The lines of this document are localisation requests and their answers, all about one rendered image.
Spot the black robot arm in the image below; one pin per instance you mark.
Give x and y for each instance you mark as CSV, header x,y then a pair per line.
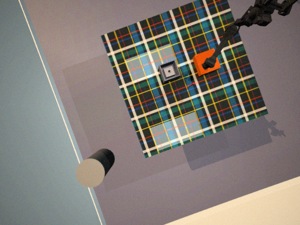
x,y
248,19

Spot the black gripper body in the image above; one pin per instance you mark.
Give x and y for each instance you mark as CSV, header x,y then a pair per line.
x,y
271,7

